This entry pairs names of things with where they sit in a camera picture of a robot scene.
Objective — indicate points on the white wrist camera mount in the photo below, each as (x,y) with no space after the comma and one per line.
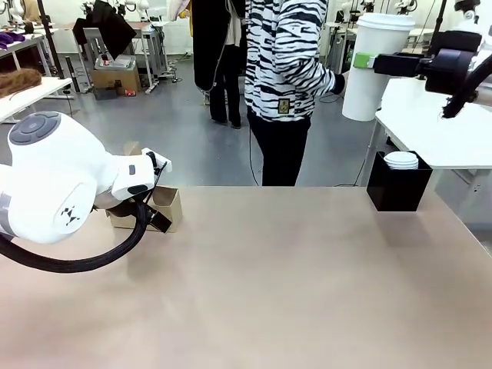
(160,160)
(467,5)

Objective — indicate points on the white paper cup with lid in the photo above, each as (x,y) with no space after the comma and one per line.
(369,96)

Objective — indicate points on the black square box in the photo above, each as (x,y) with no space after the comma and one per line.
(396,192)

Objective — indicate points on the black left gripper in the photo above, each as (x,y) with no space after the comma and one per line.
(127,207)

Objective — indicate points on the person in zebra hoodie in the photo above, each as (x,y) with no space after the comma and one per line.
(280,77)

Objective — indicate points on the short black post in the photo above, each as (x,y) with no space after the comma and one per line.
(73,75)

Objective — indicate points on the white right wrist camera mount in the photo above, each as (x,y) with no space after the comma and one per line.
(467,5)

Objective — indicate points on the small cardboard box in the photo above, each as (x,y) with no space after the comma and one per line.
(171,209)

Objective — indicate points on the brown cardboard box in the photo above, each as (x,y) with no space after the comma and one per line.
(115,78)

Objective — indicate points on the black tripod pole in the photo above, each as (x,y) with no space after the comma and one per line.
(48,34)
(442,11)

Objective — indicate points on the person in black coat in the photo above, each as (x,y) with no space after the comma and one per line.
(211,46)

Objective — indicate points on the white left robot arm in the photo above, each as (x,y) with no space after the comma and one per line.
(57,173)

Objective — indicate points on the person's right forearm zebra sleeve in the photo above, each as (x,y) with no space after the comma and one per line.
(323,78)

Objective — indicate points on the white side table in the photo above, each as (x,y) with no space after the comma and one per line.
(34,94)

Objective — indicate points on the brown cardboard flap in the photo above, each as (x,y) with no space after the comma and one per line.
(131,148)

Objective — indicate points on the large white table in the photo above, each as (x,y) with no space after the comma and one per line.
(423,127)

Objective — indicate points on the black hanging cloth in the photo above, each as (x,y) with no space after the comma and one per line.
(107,27)

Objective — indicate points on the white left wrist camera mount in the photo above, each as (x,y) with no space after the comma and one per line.
(160,160)

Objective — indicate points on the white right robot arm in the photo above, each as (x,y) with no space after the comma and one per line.
(469,27)

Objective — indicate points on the purple cloth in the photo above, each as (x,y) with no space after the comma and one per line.
(11,38)

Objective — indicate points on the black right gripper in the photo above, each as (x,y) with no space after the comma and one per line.
(449,69)

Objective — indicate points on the brown furry object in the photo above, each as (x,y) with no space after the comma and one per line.
(19,80)

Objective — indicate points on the grey metal frame table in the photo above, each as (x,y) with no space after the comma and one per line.
(150,27)

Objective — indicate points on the person's right hand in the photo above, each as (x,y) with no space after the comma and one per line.
(345,80)

